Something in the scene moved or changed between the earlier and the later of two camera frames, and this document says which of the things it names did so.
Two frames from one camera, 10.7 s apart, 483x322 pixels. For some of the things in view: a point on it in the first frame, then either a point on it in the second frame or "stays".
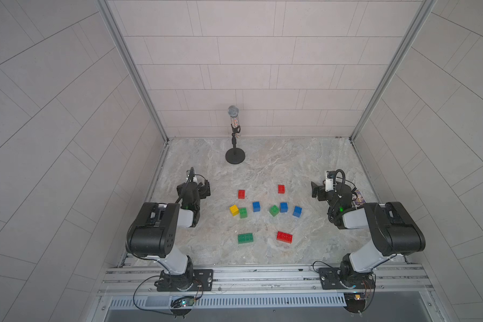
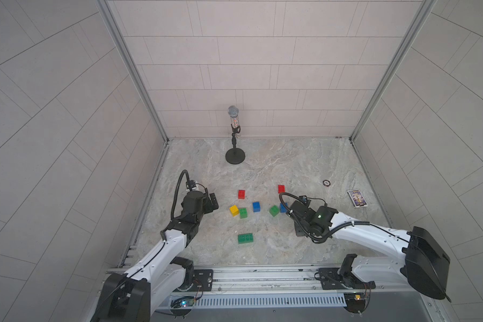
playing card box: [360, 200] stays
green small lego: [274, 210] stays
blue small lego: [256, 206] stays
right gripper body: [329, 197] to [301, 230]
